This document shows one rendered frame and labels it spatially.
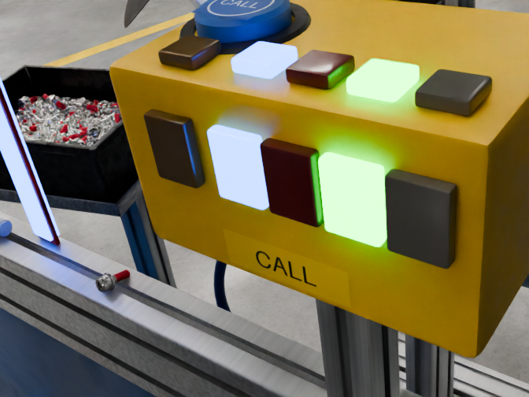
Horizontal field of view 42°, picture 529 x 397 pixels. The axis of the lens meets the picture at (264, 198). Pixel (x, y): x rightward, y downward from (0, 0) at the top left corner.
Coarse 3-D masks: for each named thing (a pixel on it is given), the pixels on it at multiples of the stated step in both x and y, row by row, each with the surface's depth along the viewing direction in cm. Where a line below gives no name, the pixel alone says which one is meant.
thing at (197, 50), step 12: (192, 36) 27; (168, 48) 26; (180, 48) 26; (192, 48) 26; (204, 48) 26; (216, 48) 26; (168, 60) 26; (180, 60) 26; (192, 60) 25; (204, 60) 26
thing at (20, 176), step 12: (0, 108) 47; (0, 120) 48; (0, 132) 49; (0, 144) 50; (12, 144) 49; (12, 156) 50; (12, 168) 51; (24, 168) 50; (24, 180) 51; (24, 192) 52; (24, 204) 53; (36, 204) 52; (36, 216) 53; (36, 228) 54; (48, 228) 53
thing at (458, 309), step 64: (320, 0) 30; (384, 0) 29; (128, 64) 27; (448, 64) 23; (512, 64) 22; (128, 128) 29; (256, 128) 24; (320, 128) 22; (384, 128) 21; (448, 128) 20; (512, 128) 20; (192, 192) 28; (512, 192) 22; (256, 256) 28; (320, 256) 26; (384, 256) 24; (512, 256) 24; (384, 320) 25; (448, 320) 23
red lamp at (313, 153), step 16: (272, 144) 23; (288, 144) 23; (272, 160) 23; (288, 160) 23; (304, 160) 22; (272, 176) 24; (288, 176) 23; (304, 176) 23; (272, 192) 24; (288, 192) 24; (304, 192) 23; (320, 192) 23; (272, 208) 25; (288, 208) 24; (304, 208) 24; (320, 208) 24; (320, 224) 24
